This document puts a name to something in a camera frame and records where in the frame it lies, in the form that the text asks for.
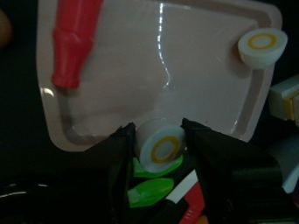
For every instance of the white yellow toy block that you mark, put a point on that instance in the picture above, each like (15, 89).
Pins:
(286, 99)

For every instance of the grey white toy piece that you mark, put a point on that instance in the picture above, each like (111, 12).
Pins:
(290, 169)

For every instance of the pink plastic tray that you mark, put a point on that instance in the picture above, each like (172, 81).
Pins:
(163, 73)

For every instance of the black pot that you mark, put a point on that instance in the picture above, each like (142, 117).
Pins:
(23, 201)

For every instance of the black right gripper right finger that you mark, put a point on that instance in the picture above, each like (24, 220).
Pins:
(230, 172)

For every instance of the red white toy piece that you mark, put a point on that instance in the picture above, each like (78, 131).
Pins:
(191, 198)

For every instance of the white toy egg half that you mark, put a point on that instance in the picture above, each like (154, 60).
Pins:
(162, 147)
(262, 48)

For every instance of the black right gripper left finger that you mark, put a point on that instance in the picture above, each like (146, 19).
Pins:
(104, 163)

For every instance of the green toy leaf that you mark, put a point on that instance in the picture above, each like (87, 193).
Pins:
(154, 172)
(150, 192)

